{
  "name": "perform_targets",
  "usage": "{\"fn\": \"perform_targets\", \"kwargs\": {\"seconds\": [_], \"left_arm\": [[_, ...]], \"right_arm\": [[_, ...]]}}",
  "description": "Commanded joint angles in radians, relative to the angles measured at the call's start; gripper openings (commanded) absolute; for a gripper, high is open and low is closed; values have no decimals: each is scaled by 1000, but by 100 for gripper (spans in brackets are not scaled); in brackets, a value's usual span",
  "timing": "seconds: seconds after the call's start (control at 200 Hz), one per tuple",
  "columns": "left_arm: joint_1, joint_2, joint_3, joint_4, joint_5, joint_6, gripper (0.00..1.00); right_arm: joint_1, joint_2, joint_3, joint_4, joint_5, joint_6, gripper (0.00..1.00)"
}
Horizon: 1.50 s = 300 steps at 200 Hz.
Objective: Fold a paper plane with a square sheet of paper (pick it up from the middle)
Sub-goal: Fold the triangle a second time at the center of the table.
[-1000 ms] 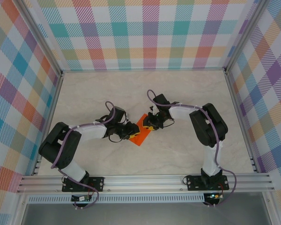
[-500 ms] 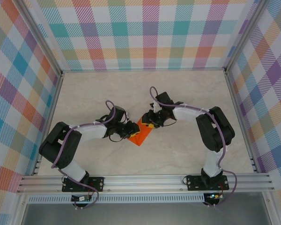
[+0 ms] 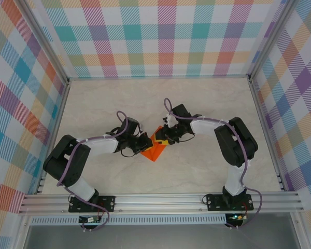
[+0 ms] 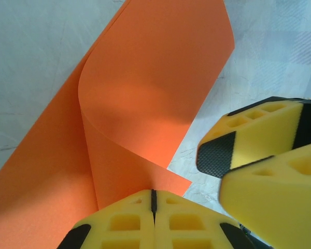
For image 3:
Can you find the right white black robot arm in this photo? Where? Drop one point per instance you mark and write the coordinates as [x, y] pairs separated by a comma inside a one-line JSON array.
[[234, 181]]

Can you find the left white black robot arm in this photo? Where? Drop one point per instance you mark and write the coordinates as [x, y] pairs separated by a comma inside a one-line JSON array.
[[103, 146]]

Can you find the aluminium side frame rail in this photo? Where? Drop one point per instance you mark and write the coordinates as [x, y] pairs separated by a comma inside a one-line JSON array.
[[265, 129], [58, 116]]

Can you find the orange paper sheet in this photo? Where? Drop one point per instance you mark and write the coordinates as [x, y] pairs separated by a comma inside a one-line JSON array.
[[153, 154]]

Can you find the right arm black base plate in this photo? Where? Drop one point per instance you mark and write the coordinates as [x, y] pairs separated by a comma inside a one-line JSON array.
[[216, 205]]

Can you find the grey metal panel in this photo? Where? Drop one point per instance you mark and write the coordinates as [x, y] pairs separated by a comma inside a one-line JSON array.
[[158, 237]]

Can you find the aluminium frame post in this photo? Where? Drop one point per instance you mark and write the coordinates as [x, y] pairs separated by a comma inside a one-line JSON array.
[[42, 39], [270, 39]]

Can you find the wide aluminium mounting rail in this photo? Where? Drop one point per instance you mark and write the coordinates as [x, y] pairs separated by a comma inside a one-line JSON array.
[[158, 202]]

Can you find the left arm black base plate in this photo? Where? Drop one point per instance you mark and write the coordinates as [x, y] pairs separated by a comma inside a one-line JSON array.
[[109, 203]]

